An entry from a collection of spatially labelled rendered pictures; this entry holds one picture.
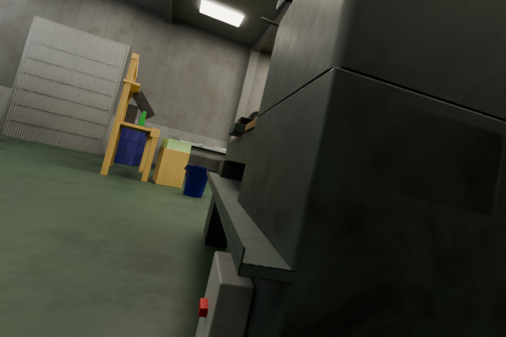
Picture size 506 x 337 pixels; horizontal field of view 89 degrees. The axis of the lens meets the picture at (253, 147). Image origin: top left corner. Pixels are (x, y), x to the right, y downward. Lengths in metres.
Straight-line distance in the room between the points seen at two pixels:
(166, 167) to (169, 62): 4.97
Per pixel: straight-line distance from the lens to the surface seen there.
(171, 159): 4.89
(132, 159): 7.35
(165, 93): 8.92
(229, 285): 0.59
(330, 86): 0.44
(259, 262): 0.43
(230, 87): 9.17
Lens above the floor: 0.68
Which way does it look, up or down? 4 degrees up
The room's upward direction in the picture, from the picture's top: 13 degrees clockwise
